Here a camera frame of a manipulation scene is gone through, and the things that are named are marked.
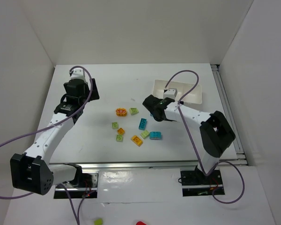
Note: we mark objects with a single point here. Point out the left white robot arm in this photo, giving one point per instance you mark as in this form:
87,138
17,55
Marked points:
31,171

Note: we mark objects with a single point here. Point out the orange round lego piece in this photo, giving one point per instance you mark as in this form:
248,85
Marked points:
121,112

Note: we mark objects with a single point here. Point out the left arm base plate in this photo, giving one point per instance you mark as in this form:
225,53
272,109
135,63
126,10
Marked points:
87,186

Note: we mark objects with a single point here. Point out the tall blue lego brick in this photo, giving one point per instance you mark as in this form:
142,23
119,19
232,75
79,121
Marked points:
142,124

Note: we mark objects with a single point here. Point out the small orange lego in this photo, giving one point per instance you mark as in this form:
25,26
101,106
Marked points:
120,131

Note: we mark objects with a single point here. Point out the white divided container tray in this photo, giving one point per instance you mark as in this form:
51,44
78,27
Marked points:
194,97

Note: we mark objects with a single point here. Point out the green lego outside foreground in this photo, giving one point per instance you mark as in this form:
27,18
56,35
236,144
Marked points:
98,221

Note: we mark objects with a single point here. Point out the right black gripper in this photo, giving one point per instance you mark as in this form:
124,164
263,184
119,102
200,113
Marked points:
149,103

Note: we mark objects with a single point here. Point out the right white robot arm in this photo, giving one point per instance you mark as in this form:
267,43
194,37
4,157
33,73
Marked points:
215,131

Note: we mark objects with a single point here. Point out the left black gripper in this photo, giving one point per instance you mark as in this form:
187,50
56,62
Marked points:
91,94

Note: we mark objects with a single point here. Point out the aluminium rail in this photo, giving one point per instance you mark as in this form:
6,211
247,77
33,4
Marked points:
138,165
241,157

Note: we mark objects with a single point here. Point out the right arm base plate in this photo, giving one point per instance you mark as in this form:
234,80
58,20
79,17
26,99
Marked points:
194,184

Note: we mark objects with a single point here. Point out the red object at edge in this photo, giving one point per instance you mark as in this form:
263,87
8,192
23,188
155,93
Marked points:
140,223

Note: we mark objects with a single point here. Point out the green lego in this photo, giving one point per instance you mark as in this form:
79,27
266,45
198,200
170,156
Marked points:
145,134
115,125
133,111
119,138

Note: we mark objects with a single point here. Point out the aluminium rail front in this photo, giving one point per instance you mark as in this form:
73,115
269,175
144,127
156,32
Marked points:
138,165

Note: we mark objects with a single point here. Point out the orange lego slanted brick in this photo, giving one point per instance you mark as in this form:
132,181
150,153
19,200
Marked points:
135,139

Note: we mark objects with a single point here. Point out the aluminium rail right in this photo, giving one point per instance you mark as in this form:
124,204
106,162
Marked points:
241,157

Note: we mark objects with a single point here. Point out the blue lego brick wide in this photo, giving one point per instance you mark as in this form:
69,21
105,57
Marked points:
155,135

